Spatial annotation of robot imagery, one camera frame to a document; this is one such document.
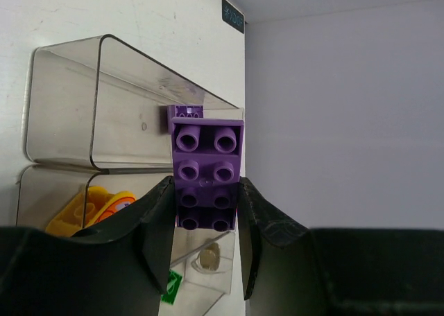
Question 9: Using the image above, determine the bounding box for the clear tiered container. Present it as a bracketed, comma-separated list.
[16, 35, 244, 315]

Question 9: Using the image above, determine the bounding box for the yellow rectangular lego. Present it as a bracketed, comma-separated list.
[44, 186, 113, 237]

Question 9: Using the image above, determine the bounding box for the green lego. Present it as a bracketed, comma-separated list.
[161, 270, 182, 305]

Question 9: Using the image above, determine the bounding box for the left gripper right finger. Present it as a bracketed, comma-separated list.
[237, 178, 443, 315]

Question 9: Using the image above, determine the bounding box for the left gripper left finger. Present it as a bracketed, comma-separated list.
[1, 176, 176, 315]

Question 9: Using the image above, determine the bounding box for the right blue label sticker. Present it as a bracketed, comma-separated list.
[221, 0, 245, 34]

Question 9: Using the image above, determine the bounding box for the purple rounded lego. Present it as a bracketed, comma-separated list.
[166, 105, 204, 134]

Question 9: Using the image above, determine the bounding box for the orange rounded lego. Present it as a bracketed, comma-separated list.
[90, 191, 136, 225]

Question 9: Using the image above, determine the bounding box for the small purple lego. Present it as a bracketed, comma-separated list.
[171, 117, 244, 232]

